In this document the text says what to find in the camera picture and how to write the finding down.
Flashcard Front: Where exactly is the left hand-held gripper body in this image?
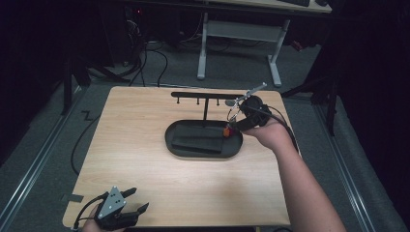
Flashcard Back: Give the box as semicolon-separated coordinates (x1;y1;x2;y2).
94;186;140;231

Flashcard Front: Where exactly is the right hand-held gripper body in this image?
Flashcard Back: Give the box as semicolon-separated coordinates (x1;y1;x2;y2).
237;81;272;128

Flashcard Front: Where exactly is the key ring with coloured tags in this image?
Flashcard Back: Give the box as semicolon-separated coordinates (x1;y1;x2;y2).
222;96;243;139

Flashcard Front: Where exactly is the black wallet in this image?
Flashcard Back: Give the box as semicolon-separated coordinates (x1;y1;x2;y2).
170;123;227;155

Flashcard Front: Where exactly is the black key holder with tray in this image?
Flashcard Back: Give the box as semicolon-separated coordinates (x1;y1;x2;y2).
163;91;246;160

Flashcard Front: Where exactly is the person's left hand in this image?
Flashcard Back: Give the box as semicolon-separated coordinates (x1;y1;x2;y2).
81;207;126;232

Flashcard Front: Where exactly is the person's right hand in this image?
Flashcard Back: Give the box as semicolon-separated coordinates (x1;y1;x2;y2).
249;121;293;154

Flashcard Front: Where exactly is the grey tape strip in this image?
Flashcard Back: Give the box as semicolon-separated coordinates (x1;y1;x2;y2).
60;193;84;204

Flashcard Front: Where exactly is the black metal stand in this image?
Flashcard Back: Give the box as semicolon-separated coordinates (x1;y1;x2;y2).
60;47;132;116
279;61;341;137

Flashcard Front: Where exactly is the desk with grey legs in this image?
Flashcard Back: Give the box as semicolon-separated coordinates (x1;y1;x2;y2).
196;0;334;88

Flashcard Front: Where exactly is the black keyboard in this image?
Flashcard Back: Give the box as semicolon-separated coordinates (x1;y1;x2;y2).
278;0;311;8

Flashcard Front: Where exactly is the right hand-held gripper cable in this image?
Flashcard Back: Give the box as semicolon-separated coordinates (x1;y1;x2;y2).
249;103;300;153

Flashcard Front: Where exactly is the hand-held gripper cable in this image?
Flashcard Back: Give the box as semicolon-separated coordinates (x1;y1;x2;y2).
249;103;300;153
71;192;109;232

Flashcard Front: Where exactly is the left hand-held gripper cable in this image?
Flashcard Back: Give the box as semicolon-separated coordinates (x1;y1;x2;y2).
71;192;109;232

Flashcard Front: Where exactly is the black floor cable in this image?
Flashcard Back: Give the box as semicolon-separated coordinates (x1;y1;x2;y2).
70;112;102;177

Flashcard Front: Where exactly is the metal floor rail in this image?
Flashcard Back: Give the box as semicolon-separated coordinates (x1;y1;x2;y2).
0;85;85;226
313;102;377;232

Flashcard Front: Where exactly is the bundle of black cables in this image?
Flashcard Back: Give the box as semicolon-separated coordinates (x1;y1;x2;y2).
124;13;169;88

